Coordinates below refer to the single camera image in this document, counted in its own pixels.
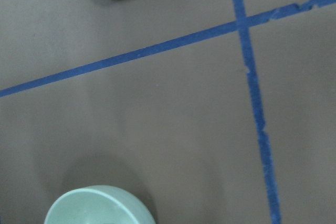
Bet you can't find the light green bowl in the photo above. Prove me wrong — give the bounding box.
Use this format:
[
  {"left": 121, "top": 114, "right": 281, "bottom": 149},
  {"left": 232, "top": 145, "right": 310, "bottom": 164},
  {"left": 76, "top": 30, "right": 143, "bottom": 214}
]
[{"left": 44, "top": 185, "right": 155, "bottom": 224}]

